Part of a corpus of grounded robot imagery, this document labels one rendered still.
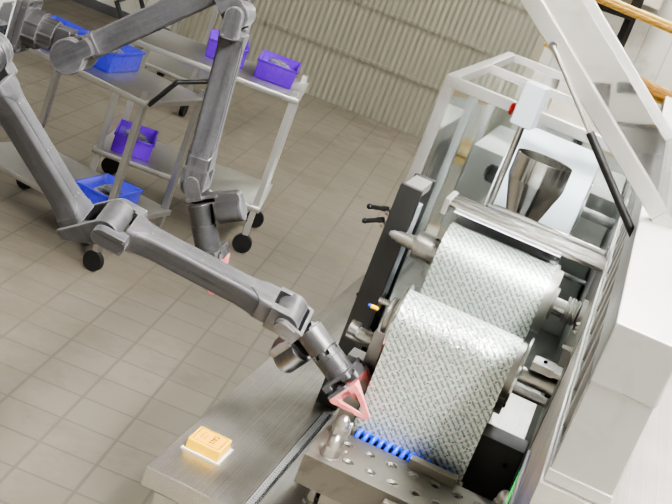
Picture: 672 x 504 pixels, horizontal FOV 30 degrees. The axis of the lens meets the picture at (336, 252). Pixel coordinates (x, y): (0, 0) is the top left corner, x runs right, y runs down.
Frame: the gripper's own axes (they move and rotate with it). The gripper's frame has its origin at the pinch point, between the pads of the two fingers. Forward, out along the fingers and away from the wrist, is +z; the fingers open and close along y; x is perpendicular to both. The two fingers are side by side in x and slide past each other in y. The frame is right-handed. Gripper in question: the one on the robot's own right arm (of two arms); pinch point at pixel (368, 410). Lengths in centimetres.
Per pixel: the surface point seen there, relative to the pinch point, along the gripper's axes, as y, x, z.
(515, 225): -33, 38, -10
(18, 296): -210, -180, -85
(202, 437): 10.9, -26.7, -15.0
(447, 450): 0.5, 8.5, 14.8
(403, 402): 0.3, 7.0, 2.5
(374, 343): -7.1, 6.6, -9.3
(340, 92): -849, -195, -123
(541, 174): -71, 42, -13
